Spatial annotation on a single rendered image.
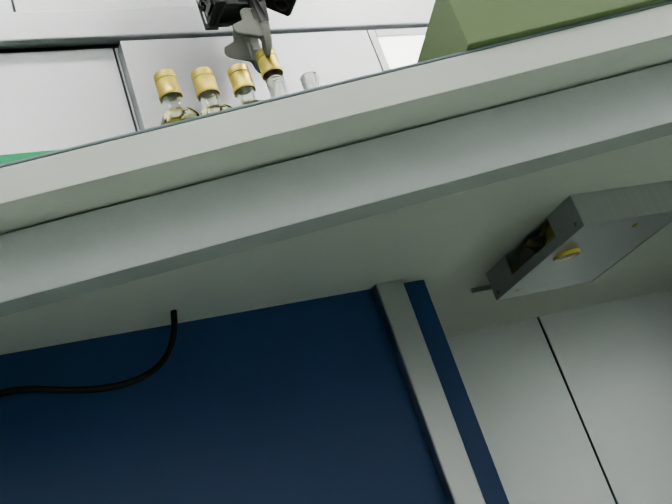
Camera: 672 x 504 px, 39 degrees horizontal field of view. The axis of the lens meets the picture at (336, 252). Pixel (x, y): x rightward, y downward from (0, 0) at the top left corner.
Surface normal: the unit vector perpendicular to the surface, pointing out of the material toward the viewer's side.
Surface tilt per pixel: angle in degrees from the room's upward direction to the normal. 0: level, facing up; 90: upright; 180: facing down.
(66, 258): 90
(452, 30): 90
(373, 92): 90
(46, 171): 90
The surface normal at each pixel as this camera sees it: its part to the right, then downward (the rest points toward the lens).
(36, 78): 0.33, -0.45
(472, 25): 0.06, -0.39
